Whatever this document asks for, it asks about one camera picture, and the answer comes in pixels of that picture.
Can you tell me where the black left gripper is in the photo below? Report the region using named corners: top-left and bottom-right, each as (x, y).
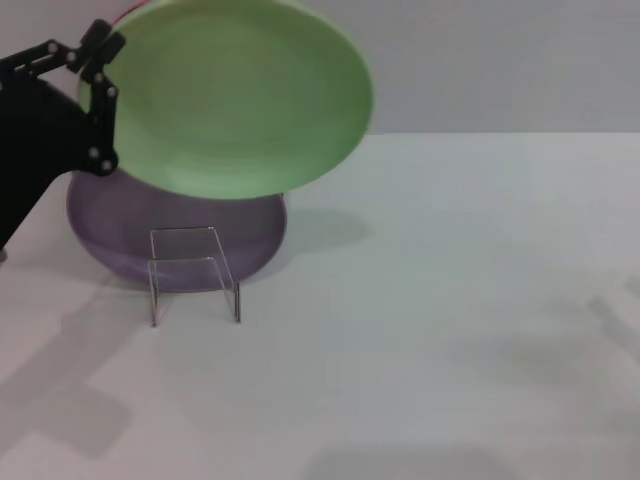
top-left (0, 18), bottom-right (127, 251)

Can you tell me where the clear acrylic plate rack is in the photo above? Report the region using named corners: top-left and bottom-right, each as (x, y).
top-left (148, 226), bottom-right (242, 329)

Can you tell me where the green plate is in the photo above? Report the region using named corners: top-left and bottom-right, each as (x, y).
top-left (77, 0), bottom-right (376, 202)

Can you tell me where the red plate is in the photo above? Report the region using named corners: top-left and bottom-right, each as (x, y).
top-left (113, 0), bottom-right (152, 24)

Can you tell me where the purple plate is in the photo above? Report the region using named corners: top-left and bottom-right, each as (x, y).
top-left (66, 169), bottom-right (289, 294)

